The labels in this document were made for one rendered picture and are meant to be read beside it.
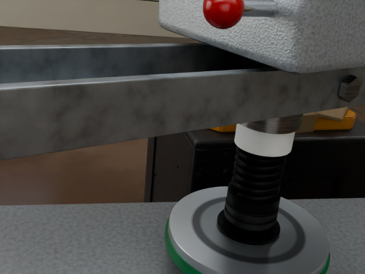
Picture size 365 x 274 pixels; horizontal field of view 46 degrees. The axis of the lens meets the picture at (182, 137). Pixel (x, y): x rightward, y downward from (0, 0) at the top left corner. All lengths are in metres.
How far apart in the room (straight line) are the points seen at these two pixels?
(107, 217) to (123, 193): 1.62
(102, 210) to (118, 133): 0.38
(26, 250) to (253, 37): 0.41
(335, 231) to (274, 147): 0.27
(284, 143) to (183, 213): 0.18
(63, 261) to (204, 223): 0.19
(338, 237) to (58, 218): 0.43
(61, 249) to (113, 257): 0.07
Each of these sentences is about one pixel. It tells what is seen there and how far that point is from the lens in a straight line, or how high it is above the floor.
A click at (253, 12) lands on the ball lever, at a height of 1.15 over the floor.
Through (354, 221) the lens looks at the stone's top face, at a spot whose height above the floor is 0.80.
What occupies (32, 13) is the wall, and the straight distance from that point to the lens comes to 6.59.
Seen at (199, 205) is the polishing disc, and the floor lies 0.86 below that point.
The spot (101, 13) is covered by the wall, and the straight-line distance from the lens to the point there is 6.49.
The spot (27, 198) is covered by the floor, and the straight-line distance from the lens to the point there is 2.30.
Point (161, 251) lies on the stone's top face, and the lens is 0.63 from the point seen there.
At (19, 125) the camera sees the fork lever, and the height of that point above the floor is 1.08.
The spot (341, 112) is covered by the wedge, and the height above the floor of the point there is 0.80.
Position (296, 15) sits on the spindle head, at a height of 1.15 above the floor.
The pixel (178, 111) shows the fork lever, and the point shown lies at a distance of 0.36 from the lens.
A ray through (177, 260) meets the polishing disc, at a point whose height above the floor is 0.84.
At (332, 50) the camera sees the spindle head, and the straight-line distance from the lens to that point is 0.39.
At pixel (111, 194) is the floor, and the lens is 2.29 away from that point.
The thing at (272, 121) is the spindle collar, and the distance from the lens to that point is 0.49.
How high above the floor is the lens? 1.19
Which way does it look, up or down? 23 degrees down
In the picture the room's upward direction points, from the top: 6 degrees clockwise
